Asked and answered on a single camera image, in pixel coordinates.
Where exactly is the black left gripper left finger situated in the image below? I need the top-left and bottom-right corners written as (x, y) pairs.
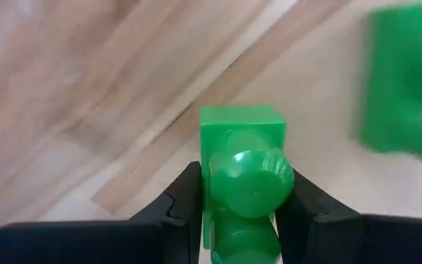
top-left (0, 161), bottom-right (203, 264)

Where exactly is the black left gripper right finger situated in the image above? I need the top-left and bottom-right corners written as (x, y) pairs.
top-left (275, 169), bottom-right (422, 264)

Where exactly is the green two-stud block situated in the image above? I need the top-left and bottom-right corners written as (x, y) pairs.
top-left (353, 0), bottom-right (422, 165)
top-left (199, 105), bottom-right (295, 264)

